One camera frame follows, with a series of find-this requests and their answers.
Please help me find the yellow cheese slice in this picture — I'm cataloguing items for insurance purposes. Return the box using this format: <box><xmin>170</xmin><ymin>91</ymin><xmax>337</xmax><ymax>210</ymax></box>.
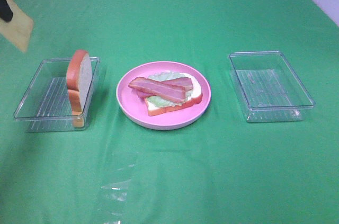
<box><xmin>1</xmin><ymin>0</ymin><xmax>34</xmax><ymax>52</ymax></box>

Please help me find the bread slice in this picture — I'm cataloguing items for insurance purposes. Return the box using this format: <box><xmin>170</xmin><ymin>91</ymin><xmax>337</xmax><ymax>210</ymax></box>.
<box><xmin>144</xmin><ymin>70</ymin><xmax>203</xmax><ymax>116</ymax></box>
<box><xmin>66</xmin><ymin>50</ymin><xmax>92</xmax><ymax>128</ymax></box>

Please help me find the pink ham strip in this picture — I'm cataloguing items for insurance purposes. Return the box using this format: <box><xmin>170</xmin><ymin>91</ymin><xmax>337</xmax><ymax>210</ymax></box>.
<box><xmin>136</xmin><ymin>90</ymin><xmax>153</xmax><ymax>98</ymax></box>

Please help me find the green lettuce leaf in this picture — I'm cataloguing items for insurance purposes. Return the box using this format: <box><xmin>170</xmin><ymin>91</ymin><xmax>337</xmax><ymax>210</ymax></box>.
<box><xmin>145</xmin><ymin>71</ymin><xmax>202</xmax><ymax>110</ymax></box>

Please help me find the wavy bacon strip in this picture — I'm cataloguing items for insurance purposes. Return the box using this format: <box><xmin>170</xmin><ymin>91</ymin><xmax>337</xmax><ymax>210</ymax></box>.
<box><xmin>128</xmin><ymin>77</ymin><xmax>186</xmax><ymax>103</ymax></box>

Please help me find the clear left plastic container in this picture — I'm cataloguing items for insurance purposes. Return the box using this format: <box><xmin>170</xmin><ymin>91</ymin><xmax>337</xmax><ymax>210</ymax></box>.
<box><xmin>13</xmin><ymin>57</ymin><xmax>100</xmax><ymax>132</ymax></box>

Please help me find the clear plastic container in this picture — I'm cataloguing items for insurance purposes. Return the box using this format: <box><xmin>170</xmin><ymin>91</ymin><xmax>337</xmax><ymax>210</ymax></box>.
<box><xmin>228</xmin><ymin>51</ymin><xmax>315</xmax><ymax>123</ymax></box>
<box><xmin>13</xmin><ymin>57</ymin><xmax>100</xmax><ymax>132</ymax></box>

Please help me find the pink round plate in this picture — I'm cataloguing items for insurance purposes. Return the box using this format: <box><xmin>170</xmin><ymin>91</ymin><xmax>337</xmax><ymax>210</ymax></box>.
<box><xmin>116</xmin><ymin>61</ymin><xmax>211</xmax><ymax>130</ymax></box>

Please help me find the clear tape patch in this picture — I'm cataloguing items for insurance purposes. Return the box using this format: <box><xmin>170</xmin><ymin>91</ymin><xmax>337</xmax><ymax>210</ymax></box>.
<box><xmin>97</xmin><ymin>151</ymin><xmax>138</xmax><ymax>223</ymax></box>

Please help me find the green tablecloth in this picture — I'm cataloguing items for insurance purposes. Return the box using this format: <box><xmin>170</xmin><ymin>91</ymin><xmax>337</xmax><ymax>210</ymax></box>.
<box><xmin>1</xmin><ymin>0</ymin><xmax>338</xmax><ymax>223</ymax></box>

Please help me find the clear right plastic container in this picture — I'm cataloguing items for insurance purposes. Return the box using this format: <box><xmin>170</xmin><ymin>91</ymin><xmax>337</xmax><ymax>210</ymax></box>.
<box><xmin>228</xmin><ymin>51</ymin><xmax>315</xmax><ymax>123</ymax></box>

